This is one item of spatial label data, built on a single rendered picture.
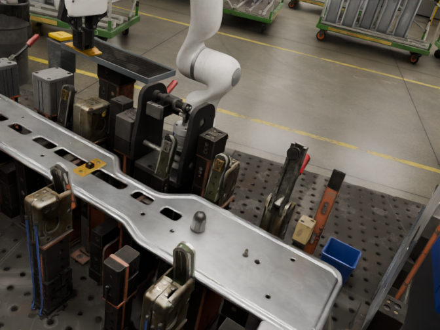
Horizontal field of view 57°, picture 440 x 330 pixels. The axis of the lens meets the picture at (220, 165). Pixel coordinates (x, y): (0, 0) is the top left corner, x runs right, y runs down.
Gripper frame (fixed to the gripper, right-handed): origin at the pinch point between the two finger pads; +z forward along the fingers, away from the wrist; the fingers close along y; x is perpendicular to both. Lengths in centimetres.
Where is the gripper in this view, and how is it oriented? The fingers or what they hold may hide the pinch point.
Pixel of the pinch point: (83, 37)
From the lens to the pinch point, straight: 97.3
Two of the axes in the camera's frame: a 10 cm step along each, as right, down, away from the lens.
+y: -5.7, 3.6, -7.3
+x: 8.0, 4.4, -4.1
